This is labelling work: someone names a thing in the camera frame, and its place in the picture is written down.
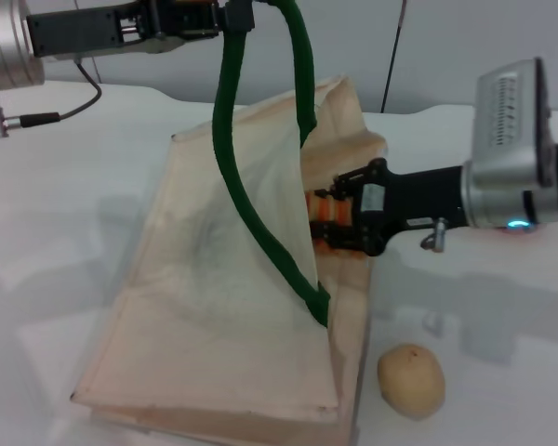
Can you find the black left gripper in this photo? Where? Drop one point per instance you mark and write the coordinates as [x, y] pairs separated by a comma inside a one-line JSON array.
[[74, 32]]

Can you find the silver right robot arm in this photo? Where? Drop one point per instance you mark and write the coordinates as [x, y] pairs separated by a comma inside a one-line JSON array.
[[493, 197]]

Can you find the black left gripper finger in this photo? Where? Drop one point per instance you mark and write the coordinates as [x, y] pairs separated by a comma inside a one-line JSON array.
[[237, 16]]

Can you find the orange striped bread loaf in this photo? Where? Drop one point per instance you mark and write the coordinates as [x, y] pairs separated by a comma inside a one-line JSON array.
[[335, 211]]

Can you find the beige toy potato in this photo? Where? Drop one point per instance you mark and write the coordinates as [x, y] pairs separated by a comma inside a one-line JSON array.
[[411, 378]]

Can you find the silver vented wrist camera box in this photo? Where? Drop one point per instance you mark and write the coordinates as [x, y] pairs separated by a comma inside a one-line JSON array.
[[511, 116]]

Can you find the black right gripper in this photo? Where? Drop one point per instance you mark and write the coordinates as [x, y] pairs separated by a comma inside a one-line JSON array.
[[414, 200]]

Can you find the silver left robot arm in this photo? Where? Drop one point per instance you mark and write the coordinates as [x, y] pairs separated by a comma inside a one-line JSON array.
[[7, 51]]

